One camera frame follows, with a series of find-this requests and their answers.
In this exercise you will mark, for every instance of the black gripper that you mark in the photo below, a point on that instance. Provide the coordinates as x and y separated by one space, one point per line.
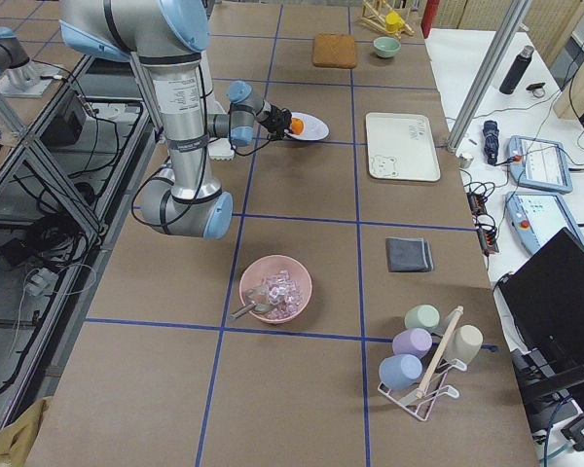
275 119

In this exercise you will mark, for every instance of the orange fruit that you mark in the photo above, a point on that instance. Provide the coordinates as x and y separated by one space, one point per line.
296 126

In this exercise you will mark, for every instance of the white round plate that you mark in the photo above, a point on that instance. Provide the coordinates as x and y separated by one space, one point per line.
315 129

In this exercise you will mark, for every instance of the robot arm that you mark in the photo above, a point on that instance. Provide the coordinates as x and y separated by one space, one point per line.
168 38

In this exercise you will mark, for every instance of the cream bear tray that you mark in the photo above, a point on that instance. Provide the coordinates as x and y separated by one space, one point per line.
401 147

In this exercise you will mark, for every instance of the wooden cutting board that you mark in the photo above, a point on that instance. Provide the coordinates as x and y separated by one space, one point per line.
334 51

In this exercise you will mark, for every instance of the green bowl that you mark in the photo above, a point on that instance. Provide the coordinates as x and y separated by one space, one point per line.
386 47

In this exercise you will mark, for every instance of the wooden mug rack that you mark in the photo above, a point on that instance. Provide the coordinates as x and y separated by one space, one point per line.
373 13

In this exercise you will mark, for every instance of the yellow mug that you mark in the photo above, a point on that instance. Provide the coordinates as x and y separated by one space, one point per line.
393 23

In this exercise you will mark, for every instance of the pink bowl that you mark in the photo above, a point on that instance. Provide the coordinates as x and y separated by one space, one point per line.
270 265

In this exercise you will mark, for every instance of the clear ice cubes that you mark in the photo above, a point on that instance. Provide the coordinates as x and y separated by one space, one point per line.
284 295

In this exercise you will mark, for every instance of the metal scoop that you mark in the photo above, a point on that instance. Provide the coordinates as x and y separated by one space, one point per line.
257 300

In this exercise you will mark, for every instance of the grey folded cloth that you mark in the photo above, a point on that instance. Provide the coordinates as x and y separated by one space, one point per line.
408 255

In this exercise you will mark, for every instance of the small metal cylinder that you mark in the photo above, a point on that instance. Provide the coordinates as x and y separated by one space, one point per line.
465 160

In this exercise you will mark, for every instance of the black power strip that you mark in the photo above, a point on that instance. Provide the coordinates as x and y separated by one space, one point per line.
484 223

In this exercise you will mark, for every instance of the green cup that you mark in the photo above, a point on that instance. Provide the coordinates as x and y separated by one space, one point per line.
422 316

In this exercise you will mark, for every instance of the black water bottle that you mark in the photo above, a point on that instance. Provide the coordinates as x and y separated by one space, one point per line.
517 70

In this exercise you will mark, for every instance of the purple cup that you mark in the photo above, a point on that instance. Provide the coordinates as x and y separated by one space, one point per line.
415 341

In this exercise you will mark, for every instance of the far teach pendant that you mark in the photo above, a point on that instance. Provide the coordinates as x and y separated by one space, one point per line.
539 164

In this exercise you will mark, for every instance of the teach pendant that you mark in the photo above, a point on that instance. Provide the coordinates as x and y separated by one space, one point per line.
537 217
539 164

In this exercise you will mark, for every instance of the near teach pendant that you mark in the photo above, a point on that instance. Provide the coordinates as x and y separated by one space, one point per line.
537 217

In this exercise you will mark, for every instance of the blue cup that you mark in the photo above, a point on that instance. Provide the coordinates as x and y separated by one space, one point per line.
400 371

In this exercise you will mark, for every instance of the beige cup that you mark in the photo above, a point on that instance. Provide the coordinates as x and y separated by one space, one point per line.
464 344

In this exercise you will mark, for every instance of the black laptop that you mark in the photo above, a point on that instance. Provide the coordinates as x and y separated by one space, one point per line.
545 297

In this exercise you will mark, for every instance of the white pedestal base plate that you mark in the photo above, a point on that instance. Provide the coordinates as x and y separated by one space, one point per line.
220 149

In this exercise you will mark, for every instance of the white wire cup rack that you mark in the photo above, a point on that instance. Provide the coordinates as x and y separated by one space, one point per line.
419 398

